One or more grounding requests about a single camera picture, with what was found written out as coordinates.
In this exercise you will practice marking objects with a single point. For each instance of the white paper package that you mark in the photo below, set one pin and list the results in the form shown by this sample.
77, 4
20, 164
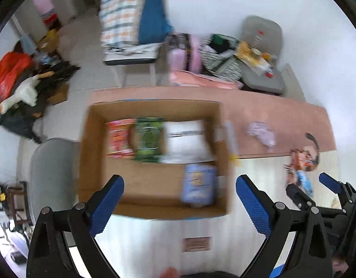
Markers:
186, 143

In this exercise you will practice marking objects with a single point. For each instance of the black bag pile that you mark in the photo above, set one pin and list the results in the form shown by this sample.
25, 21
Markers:
21, 117

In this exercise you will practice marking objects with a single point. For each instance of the pink suitcase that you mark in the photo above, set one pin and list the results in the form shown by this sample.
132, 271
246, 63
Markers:
184, 53

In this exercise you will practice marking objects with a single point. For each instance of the cardboard box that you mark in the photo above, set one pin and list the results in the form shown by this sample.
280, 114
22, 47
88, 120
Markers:
152, 190

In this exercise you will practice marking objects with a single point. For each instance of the grey floor chair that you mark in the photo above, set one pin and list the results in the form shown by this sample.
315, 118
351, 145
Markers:
261, 42

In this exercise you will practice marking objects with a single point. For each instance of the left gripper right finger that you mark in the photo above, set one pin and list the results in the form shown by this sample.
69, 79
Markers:
310, 253

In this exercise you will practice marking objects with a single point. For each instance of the red snack bag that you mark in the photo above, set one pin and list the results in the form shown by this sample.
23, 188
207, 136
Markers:
119, 138

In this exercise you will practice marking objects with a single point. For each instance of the pink table mat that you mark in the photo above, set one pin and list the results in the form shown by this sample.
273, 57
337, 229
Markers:
289, 119

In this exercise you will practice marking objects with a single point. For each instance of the folded pink blanket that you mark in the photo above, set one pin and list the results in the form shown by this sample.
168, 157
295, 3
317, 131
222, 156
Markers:
189, 79

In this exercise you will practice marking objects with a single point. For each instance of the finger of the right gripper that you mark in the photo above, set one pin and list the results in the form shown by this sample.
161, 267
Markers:
344, 190
299, 198

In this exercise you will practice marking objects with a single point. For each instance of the lilac towel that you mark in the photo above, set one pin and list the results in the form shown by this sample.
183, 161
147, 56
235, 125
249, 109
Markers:
261, 131

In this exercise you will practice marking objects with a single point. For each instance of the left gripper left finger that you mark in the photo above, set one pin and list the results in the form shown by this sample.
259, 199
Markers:
49, 254

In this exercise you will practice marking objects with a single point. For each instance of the yellow plush toy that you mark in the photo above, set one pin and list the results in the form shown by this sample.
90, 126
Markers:
261, 63

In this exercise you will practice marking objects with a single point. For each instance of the blue cushion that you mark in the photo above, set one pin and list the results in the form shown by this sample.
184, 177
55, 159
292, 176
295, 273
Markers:
154, 25

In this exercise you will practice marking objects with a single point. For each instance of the brown label sticker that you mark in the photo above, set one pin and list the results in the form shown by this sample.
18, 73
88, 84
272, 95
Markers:
196, 244

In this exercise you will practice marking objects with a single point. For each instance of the grey office chair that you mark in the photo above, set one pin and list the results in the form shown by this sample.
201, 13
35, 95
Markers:
53, 176

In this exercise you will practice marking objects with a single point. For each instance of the white goose plush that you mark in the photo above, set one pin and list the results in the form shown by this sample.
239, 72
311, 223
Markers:
25, 93

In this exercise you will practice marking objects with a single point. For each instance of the orange snack bag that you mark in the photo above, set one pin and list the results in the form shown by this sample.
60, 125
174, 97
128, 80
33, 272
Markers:
301, 161

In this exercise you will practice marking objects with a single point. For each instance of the white stool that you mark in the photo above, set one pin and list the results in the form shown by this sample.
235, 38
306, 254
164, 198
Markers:
117, 61

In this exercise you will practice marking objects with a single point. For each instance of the silver yellow pouch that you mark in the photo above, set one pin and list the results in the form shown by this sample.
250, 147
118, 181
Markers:
232, 143

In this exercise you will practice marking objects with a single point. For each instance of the red plastic bag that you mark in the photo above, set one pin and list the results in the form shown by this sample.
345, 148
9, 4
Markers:
12, 65

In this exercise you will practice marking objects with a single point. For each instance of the zebra striped bag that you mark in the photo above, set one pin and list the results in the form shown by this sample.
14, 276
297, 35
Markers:
222, 65

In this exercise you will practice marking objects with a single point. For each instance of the green snack bag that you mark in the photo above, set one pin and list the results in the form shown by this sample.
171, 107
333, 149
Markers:
148, 139

